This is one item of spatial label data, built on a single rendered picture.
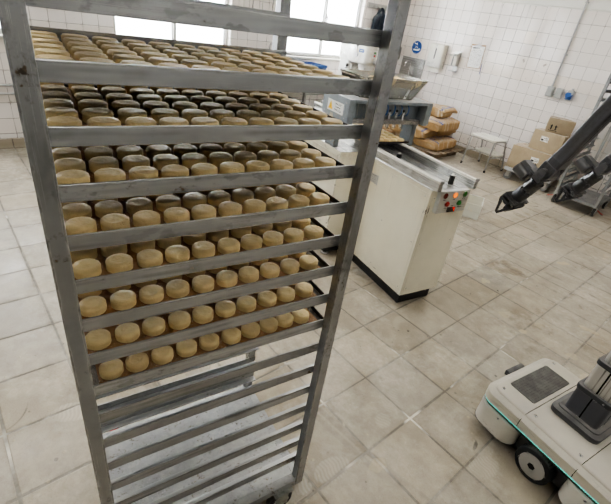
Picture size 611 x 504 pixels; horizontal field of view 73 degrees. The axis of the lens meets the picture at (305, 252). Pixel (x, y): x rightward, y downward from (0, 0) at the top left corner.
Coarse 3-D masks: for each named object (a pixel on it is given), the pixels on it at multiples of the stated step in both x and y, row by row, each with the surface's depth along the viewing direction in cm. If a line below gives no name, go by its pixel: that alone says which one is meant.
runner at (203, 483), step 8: (296, 440) 142; (272, 448) 141; (280, 448) 139; (288, 448) 141; (256, 456) 138; (264, 456) 136; (272, 456) 139; (240, 464) 134; (248, 464) 133; (224, 472) 129; (232, 472) 131; (200, 480) 128; (208, 480) 126; (216, 480) 128; (184, 488) 126; (192, 488) 124; (200, 488) 126; (168, 496) 123; (176, 496) 121; (184, 496) 124
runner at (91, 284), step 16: (320, 240) 99; (336, 240) 102; (224, 256) 86; (240, 256) 89; (256, 256) 91; (272, 256) 93; (128, 272) 77; (144, 272) 79; (160, 272) 80; (176, 272) 82; (192, 272) 84; (80, 288) 74; (96, 288) 75
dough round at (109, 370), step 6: (114, 360) 93; (120, 360) 94; (102, 366) 91; (108, 366) 91; (114, 366) 92; (120, 366) 92; (102, 372) 90; (108, 372) 90; (114, 372) 90; (120, 372) 92; (102, 378) 91; (108, 378) 90; (114, 378) 91
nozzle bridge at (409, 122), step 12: (324, 96) 285; (336, 96) 272; (348, 96) 268; (324, 108) 287; (336, 108) 274; (348, 108) 263; (360, 108) 276; (396, 108) 290; (408, 108) 295; (420, 108) 298; (348, 120) 266; (360, 120) 275; (384, 120) 284; (396, 120) 289; (408, 120) 295; (420, 120) 299; (408, 132) 313; (336, 144) 284; (408, 144) 315
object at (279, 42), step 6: (276, 0) 109; (282, 0) 107; (288, 0) 108; (276, 6) 110; (282, 6) 108; (288, 6) 109; (282, 12) 109; (288, 12) 110; (276, 36) 112; (282, 36) 112; (276, 42) 113; (282, 42) 113; (276, 48) 113; (282, 48) 114; (246, 354) 173; (252, 354) 172; (246, 384) 180
